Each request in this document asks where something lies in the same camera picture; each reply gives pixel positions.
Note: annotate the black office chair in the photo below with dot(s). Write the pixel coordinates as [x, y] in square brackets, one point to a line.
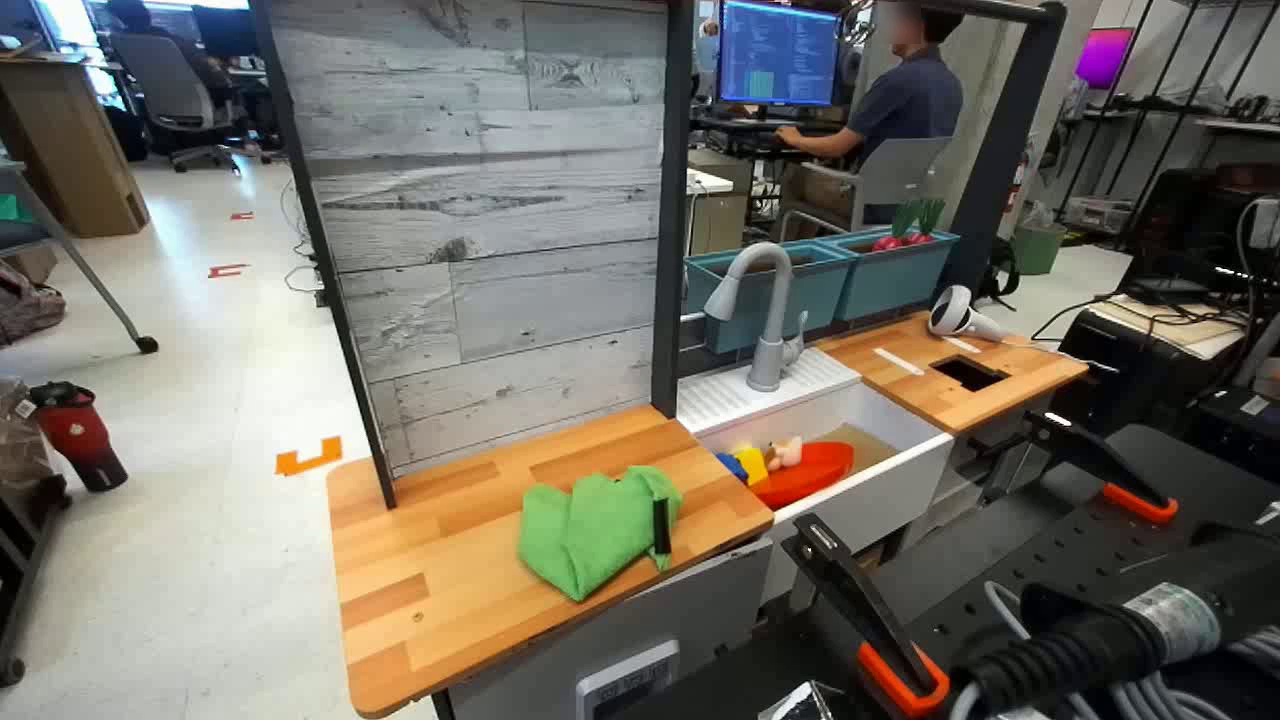
[174, 87]

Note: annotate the white sink basin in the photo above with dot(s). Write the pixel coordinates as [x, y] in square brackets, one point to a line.
[881, 487]

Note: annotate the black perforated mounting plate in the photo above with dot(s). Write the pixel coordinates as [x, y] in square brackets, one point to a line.
[1054, 562]

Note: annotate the small teal plastic bin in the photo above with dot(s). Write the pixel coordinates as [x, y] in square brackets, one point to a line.
[895, 274]

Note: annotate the pink white toy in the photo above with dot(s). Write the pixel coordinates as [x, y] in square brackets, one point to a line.
[789, 449]

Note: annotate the red floor tape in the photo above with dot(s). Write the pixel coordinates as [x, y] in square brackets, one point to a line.
[226, 270]

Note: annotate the grey chair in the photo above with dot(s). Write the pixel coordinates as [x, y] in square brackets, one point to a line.
[900, 174]

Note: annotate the green towel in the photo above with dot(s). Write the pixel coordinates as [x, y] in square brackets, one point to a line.
[586, 532]

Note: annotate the slanted black frame post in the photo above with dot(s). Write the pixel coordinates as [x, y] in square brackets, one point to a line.
[323, 253]

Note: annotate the grey wood-look back panel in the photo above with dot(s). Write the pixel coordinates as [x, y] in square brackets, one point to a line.
[480, 203]

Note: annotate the white headset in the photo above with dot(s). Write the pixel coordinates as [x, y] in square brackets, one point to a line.
[949, 310]

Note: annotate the stack of papers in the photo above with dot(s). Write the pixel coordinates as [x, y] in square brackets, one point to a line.
[1174, 324]

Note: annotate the wood-top white kitchen counter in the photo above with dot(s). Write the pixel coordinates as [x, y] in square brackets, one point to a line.
[443, 601]

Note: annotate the orange objects in sink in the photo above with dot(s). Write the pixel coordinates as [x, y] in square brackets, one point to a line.
[806, 474]

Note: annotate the grey table leg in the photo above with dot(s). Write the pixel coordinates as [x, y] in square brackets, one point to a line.
[82, 274]

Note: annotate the seated person in dark shirt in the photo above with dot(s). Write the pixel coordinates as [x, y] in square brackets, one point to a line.
[907, 103]

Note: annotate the computer monitor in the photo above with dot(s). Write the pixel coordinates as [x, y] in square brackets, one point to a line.
[777, 53]

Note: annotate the red items in bin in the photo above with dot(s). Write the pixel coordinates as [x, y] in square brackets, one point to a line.
[900, 241]

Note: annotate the thick black frame post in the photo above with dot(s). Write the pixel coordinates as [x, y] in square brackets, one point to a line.
[1004, 132]

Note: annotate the green bucket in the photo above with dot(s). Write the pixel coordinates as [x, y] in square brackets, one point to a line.
[1032, 245]

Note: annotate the orange floor tape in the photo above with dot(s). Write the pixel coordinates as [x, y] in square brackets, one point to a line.
[306, 462]

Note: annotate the wooden board with hole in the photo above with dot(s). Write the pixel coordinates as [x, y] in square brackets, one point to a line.
[920, 380]

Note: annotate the upright black frame post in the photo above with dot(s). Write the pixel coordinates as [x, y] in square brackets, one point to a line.
[673, 203]

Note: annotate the large teal plastic bin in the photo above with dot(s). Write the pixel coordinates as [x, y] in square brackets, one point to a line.
[815, 287]

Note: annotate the light wooden cabinet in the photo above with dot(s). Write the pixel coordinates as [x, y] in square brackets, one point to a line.
[62, 144]

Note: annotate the yellow toy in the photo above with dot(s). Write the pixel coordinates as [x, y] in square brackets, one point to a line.
[752, 462]

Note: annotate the grey faucet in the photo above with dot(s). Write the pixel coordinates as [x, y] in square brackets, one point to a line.
[770, 362]

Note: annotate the blue toy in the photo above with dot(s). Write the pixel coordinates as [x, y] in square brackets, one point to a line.
[731, 467]

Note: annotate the purple lit screen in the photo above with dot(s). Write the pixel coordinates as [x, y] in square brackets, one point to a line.
[1105, 59]

